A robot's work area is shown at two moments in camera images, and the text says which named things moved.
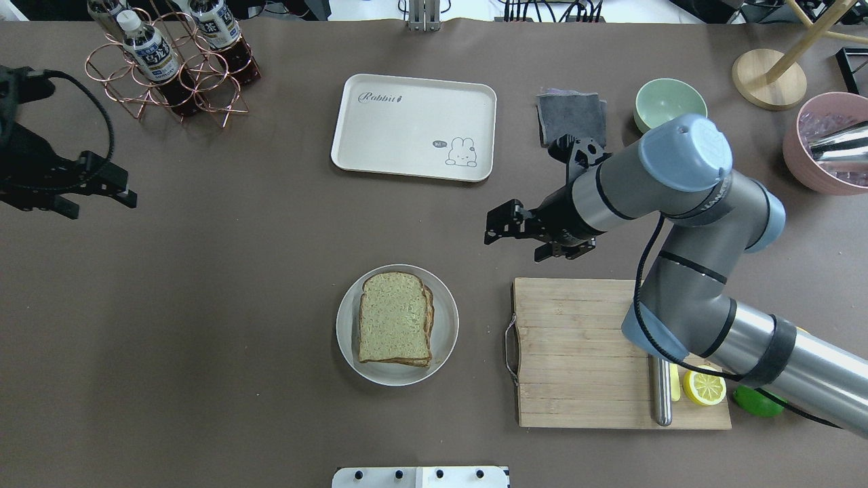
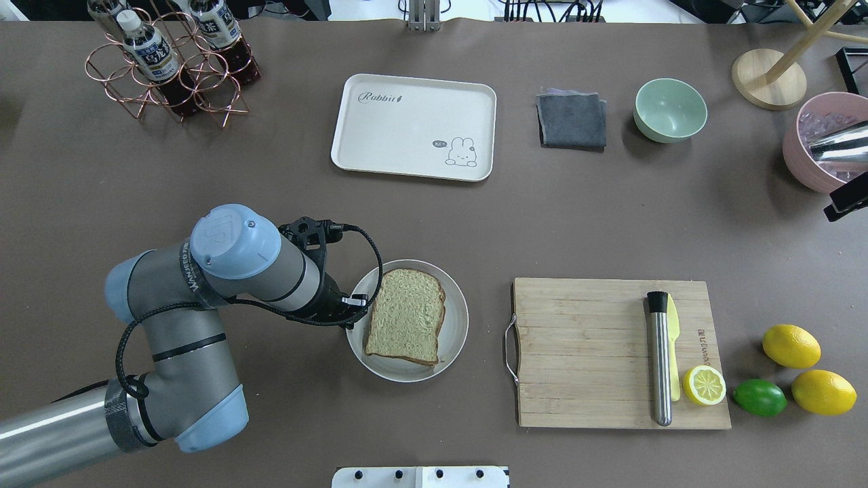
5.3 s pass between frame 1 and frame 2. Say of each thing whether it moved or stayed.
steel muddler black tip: stayed
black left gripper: moved
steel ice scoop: stayed
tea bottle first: stayed
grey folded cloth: stayed
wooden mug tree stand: stayed
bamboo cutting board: stayed
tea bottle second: stayed
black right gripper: moved
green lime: stayed
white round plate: moved
